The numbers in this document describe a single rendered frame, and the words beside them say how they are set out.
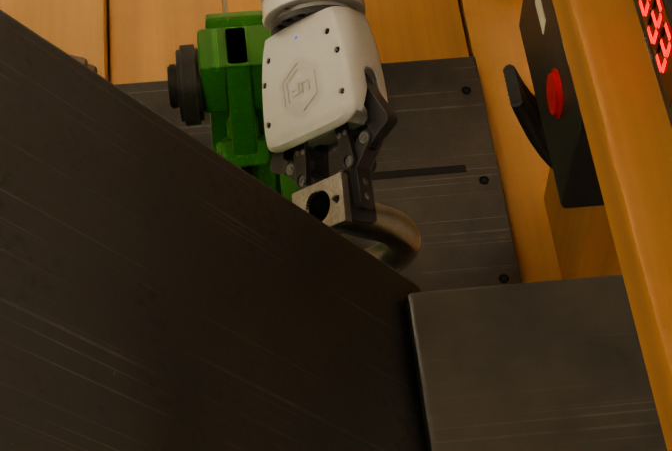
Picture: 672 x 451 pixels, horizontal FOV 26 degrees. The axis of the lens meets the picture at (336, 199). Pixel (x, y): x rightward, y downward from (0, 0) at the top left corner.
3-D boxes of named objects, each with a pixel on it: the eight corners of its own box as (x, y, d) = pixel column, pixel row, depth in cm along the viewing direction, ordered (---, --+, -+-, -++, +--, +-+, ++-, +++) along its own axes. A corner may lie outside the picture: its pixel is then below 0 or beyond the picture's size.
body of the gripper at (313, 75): (238, 27, 120) (254, 156, 117) (326, -21, 113) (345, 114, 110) (303, 45, 125) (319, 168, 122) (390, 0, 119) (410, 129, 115)
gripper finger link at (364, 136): (331, 139, 114) (343, 221, 112) (361, 126, 112) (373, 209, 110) (359, 145, 116) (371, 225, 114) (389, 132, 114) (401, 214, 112)
